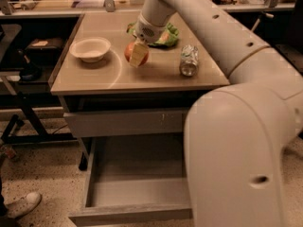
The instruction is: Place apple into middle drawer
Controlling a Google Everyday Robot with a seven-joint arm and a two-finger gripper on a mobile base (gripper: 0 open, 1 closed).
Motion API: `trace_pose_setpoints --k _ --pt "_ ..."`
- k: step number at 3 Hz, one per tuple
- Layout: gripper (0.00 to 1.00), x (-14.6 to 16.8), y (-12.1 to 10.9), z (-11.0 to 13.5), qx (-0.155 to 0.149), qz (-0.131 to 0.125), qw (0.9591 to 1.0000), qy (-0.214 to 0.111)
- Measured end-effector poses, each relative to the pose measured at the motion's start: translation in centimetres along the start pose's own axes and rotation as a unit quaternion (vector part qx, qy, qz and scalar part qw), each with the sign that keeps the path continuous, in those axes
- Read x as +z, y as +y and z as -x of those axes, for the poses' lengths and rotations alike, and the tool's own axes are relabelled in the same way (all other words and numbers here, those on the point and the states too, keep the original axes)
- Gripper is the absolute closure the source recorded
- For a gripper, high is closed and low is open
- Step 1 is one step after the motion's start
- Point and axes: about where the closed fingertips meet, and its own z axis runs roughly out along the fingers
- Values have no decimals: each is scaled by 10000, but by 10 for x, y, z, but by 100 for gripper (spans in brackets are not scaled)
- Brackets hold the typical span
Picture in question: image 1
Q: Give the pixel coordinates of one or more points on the white handled tool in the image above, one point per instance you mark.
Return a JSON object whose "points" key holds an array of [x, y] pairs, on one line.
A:
{"points": [[260, 17]]}

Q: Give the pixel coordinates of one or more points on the black desk frame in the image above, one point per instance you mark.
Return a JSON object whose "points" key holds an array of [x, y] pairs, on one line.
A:
{"points": [[8, 34]]}

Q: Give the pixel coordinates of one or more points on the white paper bowl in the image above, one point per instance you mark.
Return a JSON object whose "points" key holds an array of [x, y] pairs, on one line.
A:
{"points": [[91, 49]]}

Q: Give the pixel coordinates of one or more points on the white sneaker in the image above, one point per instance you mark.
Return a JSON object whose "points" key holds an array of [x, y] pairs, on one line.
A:
{"points": [[24, 205]]}

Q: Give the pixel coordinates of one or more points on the black box on shelf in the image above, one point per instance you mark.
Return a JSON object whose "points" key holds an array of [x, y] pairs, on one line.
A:
{"points": [[45, 49]]}

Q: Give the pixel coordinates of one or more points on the grey drawer cabinet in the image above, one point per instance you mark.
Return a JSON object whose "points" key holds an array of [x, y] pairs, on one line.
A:
{"points": [[113, 85]]}

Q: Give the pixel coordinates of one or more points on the grey top drawer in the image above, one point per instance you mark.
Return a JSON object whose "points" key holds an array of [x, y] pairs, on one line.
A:
{"points": [[126, 122]]}

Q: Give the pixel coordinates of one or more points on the open grey middle drawer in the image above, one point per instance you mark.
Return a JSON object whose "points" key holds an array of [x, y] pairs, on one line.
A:
{"points": [[132, 179]]}

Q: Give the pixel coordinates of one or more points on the silver green soda can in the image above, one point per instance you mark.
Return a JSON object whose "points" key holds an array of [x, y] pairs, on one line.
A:
{"points": [[189, 61]]}

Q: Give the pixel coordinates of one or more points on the green chip bag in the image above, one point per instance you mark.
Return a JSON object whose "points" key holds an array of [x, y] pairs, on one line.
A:
{"points": [[169, 37]]}

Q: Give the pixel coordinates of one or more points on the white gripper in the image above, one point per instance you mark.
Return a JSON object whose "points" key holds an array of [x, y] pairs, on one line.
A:
{"points": [[150, 32]]}

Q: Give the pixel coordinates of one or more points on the red apple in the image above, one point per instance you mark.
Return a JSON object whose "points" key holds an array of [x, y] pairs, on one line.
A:
{"points": [[128, 51]]}

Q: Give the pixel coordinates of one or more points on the back workbench shelf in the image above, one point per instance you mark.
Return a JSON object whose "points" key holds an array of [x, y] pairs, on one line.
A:
{"points": [[63, 8]]}

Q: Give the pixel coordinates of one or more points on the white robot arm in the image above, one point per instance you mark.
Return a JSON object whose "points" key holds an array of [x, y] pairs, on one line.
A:
{"points": [[234, 136]]}

